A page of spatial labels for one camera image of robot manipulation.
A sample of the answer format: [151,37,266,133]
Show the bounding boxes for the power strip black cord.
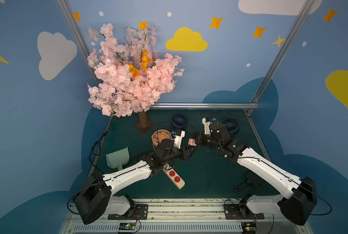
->
[88,130,151,176]

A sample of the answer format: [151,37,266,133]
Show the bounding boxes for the wrist white camera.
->
[173,130,185,149]
[202,117,216,135]

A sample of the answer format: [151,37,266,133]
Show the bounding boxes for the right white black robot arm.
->
[195,117,318,226]

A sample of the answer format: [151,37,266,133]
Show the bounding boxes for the pink cherry blossom tree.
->
[87,23,184,131]

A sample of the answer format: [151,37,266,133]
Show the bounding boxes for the pink usb adapter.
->
[188,138,196,147]

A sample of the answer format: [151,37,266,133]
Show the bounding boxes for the mint green plastic scoop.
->
[106,147,130,171]

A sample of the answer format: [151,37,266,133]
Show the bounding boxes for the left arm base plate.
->
[108,204,149,220]

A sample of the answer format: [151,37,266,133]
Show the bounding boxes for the beige red power strip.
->
[162,163,185,190]

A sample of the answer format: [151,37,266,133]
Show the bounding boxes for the aluminium rail frame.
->
[60,199,313,234]

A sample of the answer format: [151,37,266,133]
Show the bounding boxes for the left navy desk fan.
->
[171,114,188,131]

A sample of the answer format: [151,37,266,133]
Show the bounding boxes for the orange desk fan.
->
[151,129,173,149]

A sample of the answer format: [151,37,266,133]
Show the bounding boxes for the left green circuit board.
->
[118,223,136,232]

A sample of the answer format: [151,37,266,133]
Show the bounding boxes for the navy desk fan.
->
[171,114,188,131]
[222,118,240,136]

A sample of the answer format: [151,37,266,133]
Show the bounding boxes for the green circuit board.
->
[118,223,136,232]
[241,223,257,234]

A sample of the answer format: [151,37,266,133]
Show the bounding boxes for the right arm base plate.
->
[224,203,265,220]

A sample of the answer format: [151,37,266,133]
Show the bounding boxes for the right green circuit board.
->
[241,223,257,234]

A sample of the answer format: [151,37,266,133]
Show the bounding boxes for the right navy desk fan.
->
[222,118,240,136]

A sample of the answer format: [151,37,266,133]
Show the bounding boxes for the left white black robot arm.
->
[70,139,196,225]

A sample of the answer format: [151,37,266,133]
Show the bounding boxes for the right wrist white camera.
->
[202,117,216,135]

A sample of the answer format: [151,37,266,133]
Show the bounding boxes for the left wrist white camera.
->
[173,130,185,149]

